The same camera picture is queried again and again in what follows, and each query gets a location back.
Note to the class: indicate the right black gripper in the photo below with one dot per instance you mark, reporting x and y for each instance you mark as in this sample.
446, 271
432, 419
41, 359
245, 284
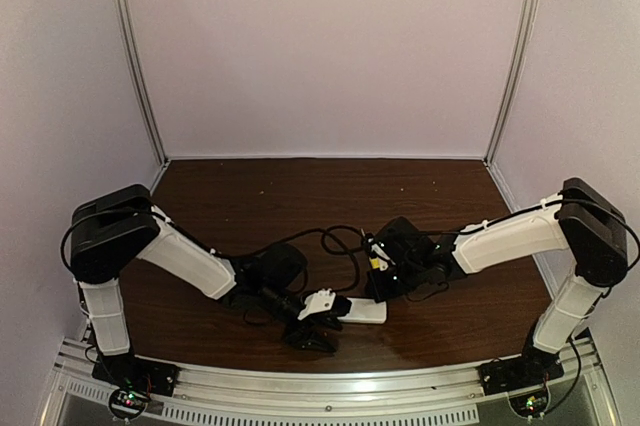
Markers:
379, 281

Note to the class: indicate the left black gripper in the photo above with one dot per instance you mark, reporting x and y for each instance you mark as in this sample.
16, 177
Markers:
304, 331

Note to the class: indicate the white remote control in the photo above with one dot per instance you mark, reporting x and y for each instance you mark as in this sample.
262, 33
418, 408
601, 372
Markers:
365, 311

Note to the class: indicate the yellow handled screwdriver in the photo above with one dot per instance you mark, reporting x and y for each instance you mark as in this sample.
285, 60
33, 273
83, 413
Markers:
370, 247

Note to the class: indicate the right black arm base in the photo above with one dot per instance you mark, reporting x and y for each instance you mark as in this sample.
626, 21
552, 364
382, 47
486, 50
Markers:
525, 381

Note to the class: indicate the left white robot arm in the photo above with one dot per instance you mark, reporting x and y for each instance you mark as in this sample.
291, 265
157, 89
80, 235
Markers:
112, 231

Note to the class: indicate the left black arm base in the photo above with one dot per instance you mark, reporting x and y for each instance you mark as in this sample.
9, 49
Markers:
135, 380

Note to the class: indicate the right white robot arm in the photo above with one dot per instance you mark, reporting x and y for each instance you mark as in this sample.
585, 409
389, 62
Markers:
577, 224

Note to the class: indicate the front aluminium rail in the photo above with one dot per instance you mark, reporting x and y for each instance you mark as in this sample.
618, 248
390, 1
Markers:
450, 395

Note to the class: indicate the right aluminium frame post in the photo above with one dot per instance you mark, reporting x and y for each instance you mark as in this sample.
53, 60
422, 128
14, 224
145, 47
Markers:
524, 32

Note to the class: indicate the aluminium frame post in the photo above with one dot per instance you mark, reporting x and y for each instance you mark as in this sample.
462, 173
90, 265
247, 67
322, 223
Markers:
132, 56
524, 32

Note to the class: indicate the left aluminium frame post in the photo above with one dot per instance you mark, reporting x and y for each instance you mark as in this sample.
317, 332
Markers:
132, 56

